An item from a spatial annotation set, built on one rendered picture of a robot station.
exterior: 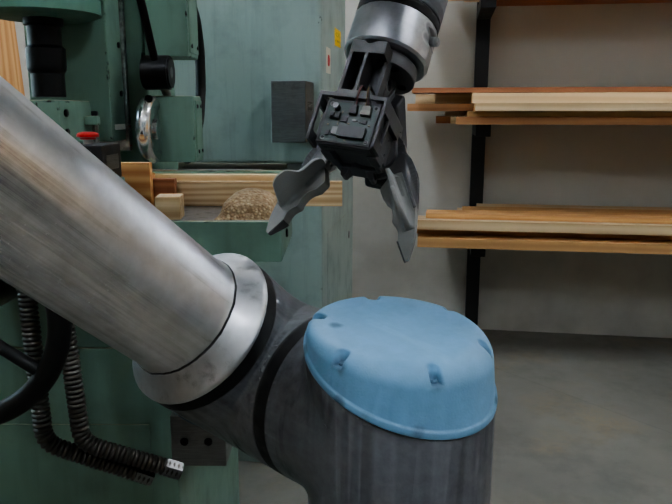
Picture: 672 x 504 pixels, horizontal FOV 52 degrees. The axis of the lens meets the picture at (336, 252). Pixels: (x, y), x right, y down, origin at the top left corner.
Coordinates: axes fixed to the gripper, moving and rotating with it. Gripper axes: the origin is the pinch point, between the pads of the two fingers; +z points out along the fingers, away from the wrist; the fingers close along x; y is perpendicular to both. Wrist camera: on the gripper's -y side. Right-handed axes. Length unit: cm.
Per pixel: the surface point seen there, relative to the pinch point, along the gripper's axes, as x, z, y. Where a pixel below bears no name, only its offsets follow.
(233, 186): -33.4, -15.1, -30.6
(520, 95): -22, -124, -185
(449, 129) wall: -58, -127, -227
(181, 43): -54, -40, -30
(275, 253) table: -19.0, -4.1, -24.2
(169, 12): -56, -44, -27
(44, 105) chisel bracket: -59, -17, -13
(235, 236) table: -24.4, -4.7, -21.3
